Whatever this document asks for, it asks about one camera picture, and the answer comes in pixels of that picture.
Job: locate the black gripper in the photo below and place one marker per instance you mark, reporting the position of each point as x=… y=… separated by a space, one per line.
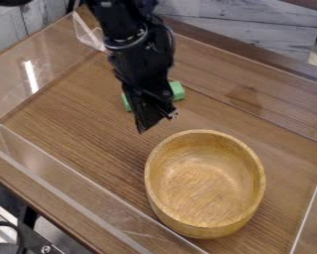
x=142 y=51

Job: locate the brown wooden bowl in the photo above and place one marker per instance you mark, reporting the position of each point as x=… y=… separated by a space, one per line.
x=205 y=183

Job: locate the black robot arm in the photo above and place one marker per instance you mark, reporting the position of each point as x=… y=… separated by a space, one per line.
x=126 y=12

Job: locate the green rectangular block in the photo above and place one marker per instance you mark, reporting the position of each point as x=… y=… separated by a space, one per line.
x=178 y=90

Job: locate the clear acrylic tray wall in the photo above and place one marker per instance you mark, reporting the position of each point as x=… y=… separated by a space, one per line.
x=98 y=218

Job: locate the black metal table frame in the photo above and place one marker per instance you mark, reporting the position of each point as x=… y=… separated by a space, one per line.
x=35 y=243

